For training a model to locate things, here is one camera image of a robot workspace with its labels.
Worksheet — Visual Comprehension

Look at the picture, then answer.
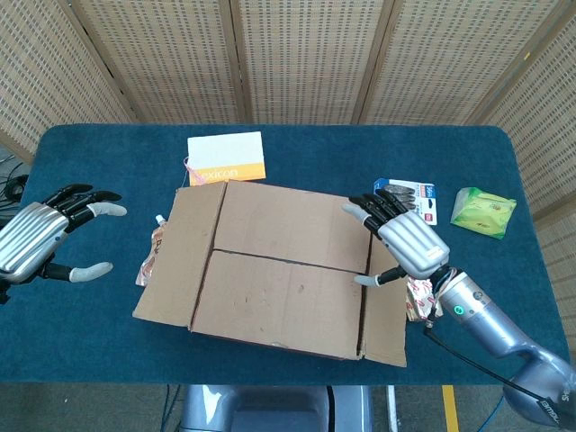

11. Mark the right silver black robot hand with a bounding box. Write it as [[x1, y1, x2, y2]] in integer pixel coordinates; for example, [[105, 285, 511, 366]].
[[341, 188, 451, 288]]

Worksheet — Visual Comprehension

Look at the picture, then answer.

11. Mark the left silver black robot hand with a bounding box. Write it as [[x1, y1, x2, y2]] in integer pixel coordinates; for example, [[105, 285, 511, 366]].
[[0, 183, 128, 284]]

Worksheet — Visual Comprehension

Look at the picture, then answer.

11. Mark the red cardboard shipping box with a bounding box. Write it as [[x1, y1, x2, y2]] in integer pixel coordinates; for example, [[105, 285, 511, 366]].
[[132, 179, 410, 368]]

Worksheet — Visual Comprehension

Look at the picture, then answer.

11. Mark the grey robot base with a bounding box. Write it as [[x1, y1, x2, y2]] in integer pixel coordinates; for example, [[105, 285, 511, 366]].
[[179, 384, 374, 432]]

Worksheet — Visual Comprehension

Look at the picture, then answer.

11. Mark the blue white blister card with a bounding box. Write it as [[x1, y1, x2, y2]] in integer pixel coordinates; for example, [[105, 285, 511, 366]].
[[373, 177, 439, 226]]

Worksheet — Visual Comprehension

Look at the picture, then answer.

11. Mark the red white snack packet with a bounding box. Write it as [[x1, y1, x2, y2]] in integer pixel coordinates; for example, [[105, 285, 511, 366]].
[[404, 274, 445, 323]]

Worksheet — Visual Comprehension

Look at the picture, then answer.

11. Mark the green tissue pack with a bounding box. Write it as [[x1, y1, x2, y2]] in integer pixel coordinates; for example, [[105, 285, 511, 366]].
[[450, 186, 518, 242]]

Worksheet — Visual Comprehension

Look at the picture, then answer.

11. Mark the blue carpet table cover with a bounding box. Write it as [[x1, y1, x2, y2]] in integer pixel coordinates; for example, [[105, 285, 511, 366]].
[[0, 123, 572, 387]]

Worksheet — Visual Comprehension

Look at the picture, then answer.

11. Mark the brown peanut butter pouch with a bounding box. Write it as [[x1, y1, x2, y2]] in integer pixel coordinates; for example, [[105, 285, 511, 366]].
[[135, 214, 171, 287]]

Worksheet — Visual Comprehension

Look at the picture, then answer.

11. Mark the white and orange booklet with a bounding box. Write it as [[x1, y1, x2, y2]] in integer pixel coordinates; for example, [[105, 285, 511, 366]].
[[177, 130, 267, 190]]

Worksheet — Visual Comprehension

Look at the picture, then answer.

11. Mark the woven folding screen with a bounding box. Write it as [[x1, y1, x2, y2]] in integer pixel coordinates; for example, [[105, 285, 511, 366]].
[[0, 0, 576, 221]]

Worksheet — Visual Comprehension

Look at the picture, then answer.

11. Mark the black floor cable bundle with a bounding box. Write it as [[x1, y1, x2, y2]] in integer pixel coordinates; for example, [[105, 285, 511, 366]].
[[0, 152, 31, 217]]

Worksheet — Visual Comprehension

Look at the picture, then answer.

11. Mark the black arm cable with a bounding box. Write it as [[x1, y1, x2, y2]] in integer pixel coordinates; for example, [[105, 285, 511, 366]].
[[423, 314, 563, 428]]

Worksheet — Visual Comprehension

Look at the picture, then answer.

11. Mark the blue floor cable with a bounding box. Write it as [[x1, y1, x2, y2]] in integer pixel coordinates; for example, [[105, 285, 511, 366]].
[[479, 384, 509, 432], [162, 384, 182, 432]]

